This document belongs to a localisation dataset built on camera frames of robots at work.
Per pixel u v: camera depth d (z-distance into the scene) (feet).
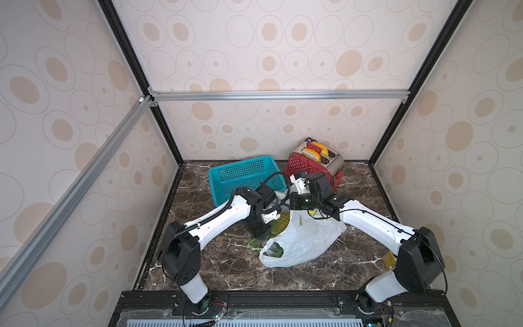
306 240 2.55
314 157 3.11
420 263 1.40
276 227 2.55
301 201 2.37
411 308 2.39
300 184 2.48
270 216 2.43
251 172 3.70
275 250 2.70
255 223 2.20
